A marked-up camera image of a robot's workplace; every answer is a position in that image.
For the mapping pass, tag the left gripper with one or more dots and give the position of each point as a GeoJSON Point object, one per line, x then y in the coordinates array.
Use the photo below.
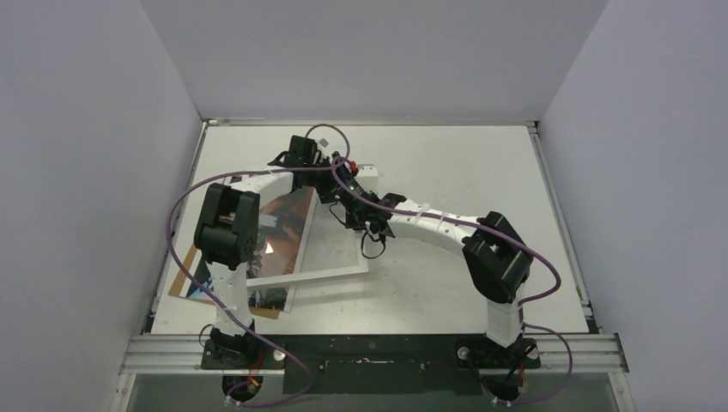
{"type": "Point", "coordinates": [330, 178]}

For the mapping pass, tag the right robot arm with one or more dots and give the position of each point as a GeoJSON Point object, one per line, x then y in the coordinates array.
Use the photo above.
{"type": "Point", "coordinates": [497, 259]}

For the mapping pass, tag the glossy photo print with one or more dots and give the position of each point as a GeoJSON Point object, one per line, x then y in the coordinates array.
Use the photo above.
{"type": "Point", "coordinates": [284, 225]}

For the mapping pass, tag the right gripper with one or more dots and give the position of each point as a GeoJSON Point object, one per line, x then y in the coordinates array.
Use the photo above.
{"type": "Point", "coordinates": [353, 189]}

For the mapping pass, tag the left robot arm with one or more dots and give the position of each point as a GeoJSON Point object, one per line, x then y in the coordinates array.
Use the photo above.
{"type": "Point", "coordinates": [227, 237]}

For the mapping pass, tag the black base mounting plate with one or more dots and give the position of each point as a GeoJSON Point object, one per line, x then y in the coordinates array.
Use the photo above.
{"type": "Point", "coordinates": [462, 364]}

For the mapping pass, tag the aluminium front rail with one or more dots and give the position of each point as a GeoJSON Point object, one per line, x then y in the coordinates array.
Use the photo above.
{"type": "Point", "coordinates": [182, 354]}

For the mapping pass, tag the white wooden picture frame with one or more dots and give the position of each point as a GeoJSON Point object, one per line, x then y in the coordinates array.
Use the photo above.
{"type": "Point", "coordinates": [331, 252]}

